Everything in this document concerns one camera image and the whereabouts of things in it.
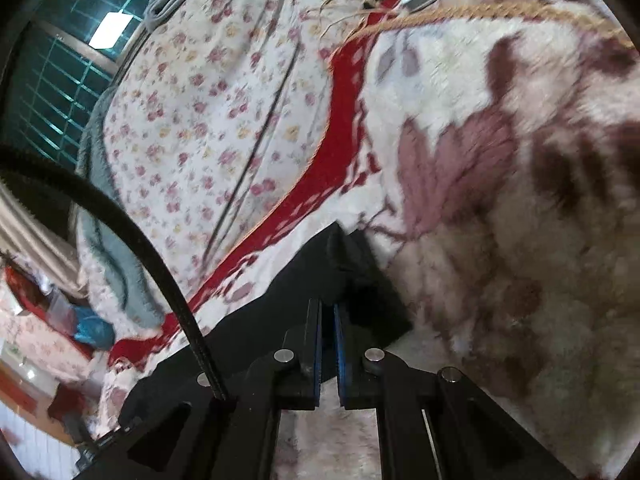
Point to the black pants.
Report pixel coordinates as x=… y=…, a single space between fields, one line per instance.
x=350 y=270

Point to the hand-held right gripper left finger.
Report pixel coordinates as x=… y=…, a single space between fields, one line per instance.
x=315 y=355

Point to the red cloth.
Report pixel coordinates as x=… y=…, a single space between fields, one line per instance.
x=25 y=287

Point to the grey-blue fleece blanket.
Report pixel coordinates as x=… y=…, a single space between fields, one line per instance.
x=117 y=270

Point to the white floral quilt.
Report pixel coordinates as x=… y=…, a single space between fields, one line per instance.
x=225 y=110

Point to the beige curtain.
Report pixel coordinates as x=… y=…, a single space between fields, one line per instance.
x=30 y=230

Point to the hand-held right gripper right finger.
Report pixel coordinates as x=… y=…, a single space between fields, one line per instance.
x=343 y=360

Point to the plush printed blanket red border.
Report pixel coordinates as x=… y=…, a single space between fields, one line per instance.
x=500 y=210

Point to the window with grid bars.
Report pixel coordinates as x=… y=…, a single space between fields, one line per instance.
x=45 y=100

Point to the blue plastic bag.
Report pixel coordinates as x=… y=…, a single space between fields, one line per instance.
x=92 y=329

